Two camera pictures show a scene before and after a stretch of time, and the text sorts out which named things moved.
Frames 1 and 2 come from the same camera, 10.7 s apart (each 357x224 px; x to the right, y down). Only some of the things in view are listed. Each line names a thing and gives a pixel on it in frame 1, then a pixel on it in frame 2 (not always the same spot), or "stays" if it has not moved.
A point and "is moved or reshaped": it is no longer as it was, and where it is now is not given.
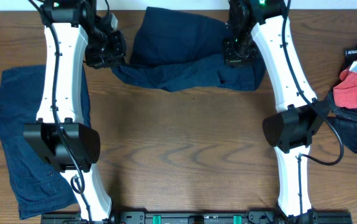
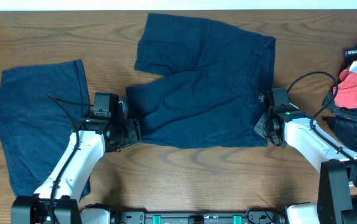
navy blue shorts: x=178 y=51 is moved or reshaped
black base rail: x=197 y=217 stays
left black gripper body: x=106 y=51 -> x=125 y=135
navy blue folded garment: x=40 y=186 stays
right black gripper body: x=242 y=51 -> x=262 y=127
